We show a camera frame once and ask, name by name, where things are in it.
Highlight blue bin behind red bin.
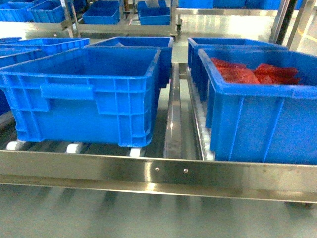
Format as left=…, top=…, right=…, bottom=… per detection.
left=188, top=37, right=288, bottom=102

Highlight empty blue plastic bin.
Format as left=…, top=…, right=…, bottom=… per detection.
left=0, top=47, right=161, bottom=147

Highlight blue bin behind empty bin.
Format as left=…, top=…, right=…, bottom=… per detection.
left=88, top=36, right=174, bottom=88

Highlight blue bin with red bags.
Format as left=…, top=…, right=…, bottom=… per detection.
left=199, top=48, right=317, bottom=165

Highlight blue bin on background cart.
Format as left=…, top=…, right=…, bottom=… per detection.
left=83, top=0, right=120, bottom=25

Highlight blue bin far left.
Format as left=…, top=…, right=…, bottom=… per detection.
left=0, top=37, right=90, bottom=117

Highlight stainless steel flow rack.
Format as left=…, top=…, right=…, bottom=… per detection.
left=0, top=61, right=317, bottom=209

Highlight red plastic bags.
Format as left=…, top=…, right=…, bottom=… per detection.
left=211, top=58, right=300, bottom=85

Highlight background steel cart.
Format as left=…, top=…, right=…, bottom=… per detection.
left=53, top=0, right=184, bottom=42

